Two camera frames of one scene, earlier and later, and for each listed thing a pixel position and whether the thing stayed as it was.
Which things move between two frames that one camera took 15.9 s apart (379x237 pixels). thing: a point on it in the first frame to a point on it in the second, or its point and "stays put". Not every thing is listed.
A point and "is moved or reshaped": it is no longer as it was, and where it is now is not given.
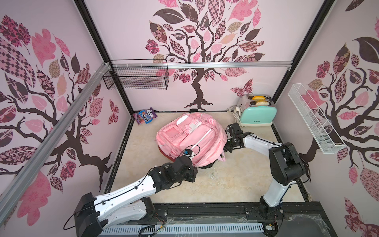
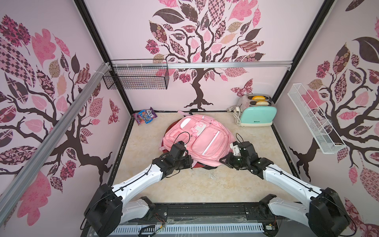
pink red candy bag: x=137 y=118 stays put
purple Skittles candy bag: x=151 y=113 stays put
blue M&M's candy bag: x=145 y=116 stays put
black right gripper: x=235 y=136 to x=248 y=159
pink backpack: x=195 y=135 stays put
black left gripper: x=193 y=172 to x=188 y=162
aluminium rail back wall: x=203 y=64 stays put
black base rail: x=296 y=215 stays put
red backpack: x=172 y=159 is moved or reshaped
